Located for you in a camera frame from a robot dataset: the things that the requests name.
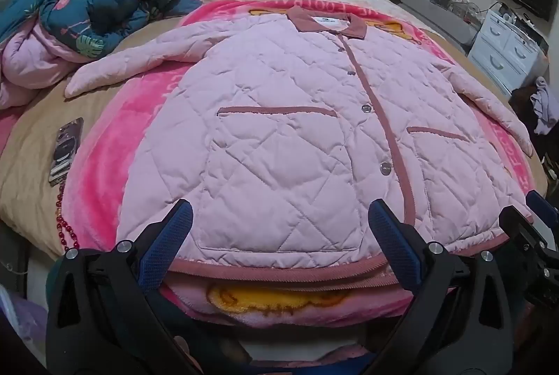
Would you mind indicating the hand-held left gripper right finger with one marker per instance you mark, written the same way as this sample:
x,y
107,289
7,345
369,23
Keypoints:
x,y
397,246

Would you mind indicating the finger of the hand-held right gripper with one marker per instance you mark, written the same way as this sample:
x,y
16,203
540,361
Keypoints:
x,y
519,226
541,207

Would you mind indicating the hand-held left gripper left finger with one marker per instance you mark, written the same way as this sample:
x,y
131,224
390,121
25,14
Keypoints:
x,y
168,246

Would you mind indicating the pink quilted jacket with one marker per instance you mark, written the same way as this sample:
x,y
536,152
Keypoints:
x,y
279,130

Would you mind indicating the pink printed blanket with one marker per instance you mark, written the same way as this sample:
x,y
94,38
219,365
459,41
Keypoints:
x,y
109,165

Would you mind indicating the dark chair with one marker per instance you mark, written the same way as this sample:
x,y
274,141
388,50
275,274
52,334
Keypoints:
x,y
522,108

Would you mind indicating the lilac cloth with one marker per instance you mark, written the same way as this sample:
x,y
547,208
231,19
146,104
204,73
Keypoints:
x,y
546,104

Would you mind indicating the tan sheeted bed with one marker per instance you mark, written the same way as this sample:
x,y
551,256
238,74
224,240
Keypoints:
x,y
26,183

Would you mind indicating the white drawer cabinet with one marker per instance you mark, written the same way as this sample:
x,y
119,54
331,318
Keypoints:
x,y
502,52

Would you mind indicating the dark cardboard box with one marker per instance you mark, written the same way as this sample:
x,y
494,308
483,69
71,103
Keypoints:
x,y
530,30

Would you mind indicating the bright pink towel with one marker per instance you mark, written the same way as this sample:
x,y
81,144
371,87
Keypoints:
x,y
8,130

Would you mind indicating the blue floral quilt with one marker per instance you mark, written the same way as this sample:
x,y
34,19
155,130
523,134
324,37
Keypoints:
x,y
87,8

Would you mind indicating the grey wall shelf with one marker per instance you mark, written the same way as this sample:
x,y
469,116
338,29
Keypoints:
x,y
432,4

